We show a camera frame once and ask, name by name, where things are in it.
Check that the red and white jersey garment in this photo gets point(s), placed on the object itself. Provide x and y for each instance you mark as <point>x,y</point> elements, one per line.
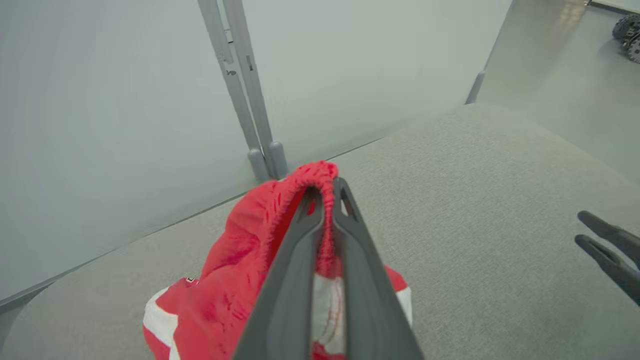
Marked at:
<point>235,260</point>

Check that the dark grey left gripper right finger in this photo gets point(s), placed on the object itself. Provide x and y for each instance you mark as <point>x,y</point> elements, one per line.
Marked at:
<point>367,300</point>

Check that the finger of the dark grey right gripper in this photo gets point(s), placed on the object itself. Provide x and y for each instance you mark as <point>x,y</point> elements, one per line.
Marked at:
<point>622,240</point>
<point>617,270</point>

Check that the grey partition end post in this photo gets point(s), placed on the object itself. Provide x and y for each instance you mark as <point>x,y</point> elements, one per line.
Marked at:
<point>475,89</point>

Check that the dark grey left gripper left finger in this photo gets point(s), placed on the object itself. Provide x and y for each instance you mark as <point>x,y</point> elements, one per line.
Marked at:
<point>290,290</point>

